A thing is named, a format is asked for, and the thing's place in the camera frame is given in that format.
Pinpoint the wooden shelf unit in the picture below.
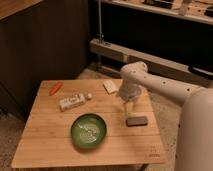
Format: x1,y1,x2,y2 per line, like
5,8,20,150
89,1,213,87

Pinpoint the white bottle with label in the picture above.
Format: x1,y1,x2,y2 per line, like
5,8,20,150
59,93,92,112

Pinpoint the wooden folding table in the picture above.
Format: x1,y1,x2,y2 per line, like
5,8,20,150
12,80,166,169

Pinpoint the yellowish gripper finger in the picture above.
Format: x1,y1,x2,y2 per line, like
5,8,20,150
124,101,134,116

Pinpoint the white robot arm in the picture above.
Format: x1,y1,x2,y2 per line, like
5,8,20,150
119,61,213,171

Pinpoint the green bowl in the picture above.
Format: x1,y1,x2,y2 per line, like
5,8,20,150
70,113,107,149

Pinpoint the dark grey sponge block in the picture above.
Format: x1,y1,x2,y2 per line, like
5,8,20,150
126,116,148,126

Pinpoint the metal pole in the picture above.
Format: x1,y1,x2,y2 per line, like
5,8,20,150
97,0,103,70

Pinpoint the dark wooden cabinet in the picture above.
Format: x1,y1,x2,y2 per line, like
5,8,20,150
0,0,90,118

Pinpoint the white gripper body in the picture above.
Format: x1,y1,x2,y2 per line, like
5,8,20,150
119,83,140,102

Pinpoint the orange carrot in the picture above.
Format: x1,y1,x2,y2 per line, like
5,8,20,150
49,82,63,96

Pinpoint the white sponge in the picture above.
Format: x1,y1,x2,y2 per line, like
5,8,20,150
103,80,118,94

